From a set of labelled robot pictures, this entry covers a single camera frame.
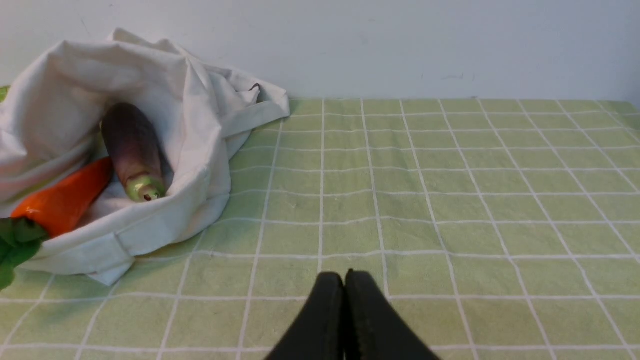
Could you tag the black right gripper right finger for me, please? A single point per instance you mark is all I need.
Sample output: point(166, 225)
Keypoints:
point(373, 329)

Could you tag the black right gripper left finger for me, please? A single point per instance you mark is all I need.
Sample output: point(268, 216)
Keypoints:
point(315, 334)

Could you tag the purple eggplant with green tip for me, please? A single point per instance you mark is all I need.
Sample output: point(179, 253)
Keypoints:
point(134, 148)

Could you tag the white cloth bag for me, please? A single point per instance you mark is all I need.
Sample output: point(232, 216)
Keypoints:
point(201, 113)

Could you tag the green checkered tablecloth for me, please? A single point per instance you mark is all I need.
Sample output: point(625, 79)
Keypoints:
point(499, 229)

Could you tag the orange carrot with green leaves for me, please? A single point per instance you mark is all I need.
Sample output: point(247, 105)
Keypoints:
point(49, 213)

